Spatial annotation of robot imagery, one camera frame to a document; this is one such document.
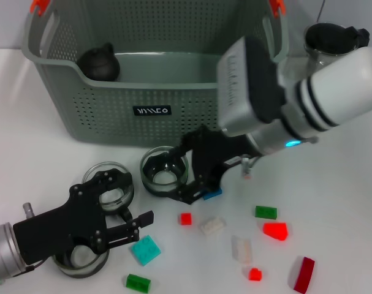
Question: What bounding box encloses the dark clay teapot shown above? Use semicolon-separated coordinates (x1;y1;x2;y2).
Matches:
77;42;121;82

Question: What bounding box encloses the clear toy brick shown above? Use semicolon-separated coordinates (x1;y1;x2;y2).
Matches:
230;235;254;265

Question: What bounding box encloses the grey perforated plastic storage bin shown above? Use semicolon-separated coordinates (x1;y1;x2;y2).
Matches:
21;0;289;146

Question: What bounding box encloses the white toy brick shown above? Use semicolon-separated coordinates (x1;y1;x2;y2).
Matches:
199;216;226;237

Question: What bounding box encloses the glass teacup with black base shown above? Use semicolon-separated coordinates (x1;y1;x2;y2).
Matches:
51;241;110;279
82;161;135;222
139;146;190;197

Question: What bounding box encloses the blue toy brick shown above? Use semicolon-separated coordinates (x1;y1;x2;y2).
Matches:
203;188;223;202

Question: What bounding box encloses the dark red curved toy brick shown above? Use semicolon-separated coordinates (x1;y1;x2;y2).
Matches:
288;255;317;294

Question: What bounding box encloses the green toy brick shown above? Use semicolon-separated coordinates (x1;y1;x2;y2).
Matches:
125;273;152;292
254;205;278;221

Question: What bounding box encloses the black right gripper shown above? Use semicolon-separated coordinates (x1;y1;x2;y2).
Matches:
166;124;262;206

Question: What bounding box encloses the glass pitcher with black lid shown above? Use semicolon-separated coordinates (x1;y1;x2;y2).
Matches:
280;21;371;80

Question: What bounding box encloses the red sloped toy brick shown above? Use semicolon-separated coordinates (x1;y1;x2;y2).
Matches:
262;222;289;242

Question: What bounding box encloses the right gripper cable with plug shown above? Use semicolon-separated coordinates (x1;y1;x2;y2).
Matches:
239;154;257;181

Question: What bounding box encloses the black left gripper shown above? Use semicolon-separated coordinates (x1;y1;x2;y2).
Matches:
12;167;155;266

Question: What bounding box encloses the teal toy brick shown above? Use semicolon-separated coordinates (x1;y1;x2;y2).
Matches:
130;235;162;266

